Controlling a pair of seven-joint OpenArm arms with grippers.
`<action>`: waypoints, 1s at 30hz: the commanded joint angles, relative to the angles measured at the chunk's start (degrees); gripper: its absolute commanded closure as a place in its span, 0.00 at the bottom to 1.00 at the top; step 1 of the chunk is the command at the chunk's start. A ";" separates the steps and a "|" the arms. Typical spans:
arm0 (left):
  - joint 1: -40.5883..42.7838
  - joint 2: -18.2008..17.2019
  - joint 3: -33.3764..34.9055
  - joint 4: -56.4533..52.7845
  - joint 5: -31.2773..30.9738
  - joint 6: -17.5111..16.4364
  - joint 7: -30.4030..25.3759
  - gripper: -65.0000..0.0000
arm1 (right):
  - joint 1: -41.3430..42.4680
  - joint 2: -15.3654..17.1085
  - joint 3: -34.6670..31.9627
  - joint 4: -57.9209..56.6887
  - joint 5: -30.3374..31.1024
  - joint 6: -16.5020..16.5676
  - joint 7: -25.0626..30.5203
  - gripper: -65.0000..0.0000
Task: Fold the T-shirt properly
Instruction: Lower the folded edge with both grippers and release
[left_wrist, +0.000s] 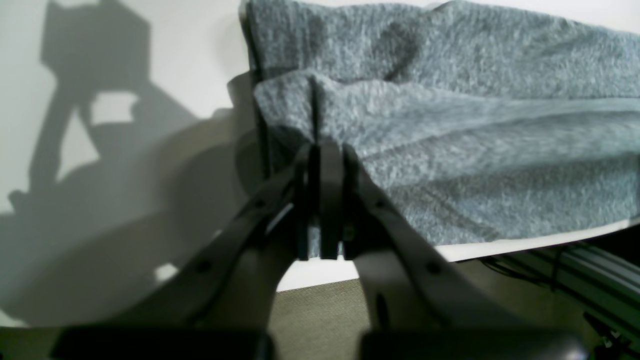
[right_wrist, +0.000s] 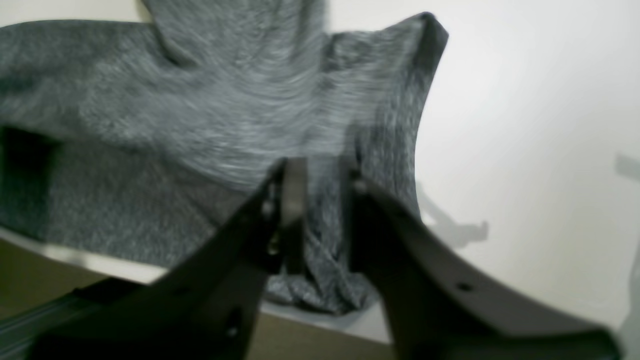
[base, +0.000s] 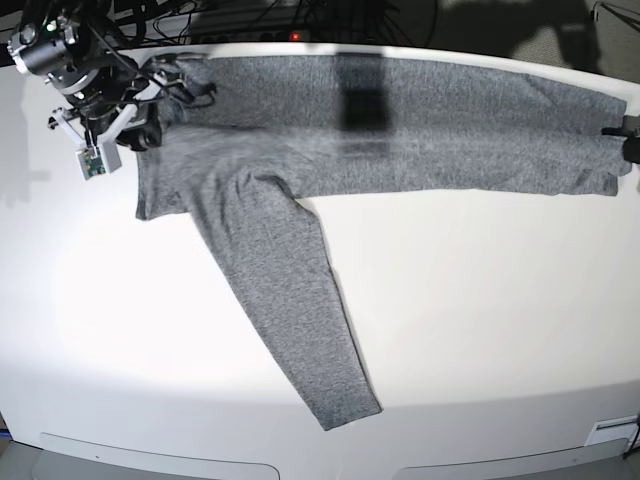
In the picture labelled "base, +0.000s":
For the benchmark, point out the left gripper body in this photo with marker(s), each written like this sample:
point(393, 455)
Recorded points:
point(629, 131)

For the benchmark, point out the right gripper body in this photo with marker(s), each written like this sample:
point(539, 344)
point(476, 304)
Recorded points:
point(90, 122)

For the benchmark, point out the grey long-sleeve T-shirt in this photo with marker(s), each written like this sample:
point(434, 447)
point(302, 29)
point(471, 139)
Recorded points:
point(266, 132)

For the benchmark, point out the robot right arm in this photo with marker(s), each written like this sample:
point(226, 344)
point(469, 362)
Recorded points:
point(78, 47)

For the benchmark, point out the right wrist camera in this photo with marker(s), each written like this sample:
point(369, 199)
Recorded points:
point(98, 160)

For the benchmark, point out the white metal stand frame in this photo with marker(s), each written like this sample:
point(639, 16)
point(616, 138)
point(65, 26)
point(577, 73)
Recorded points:
point(626, 15)

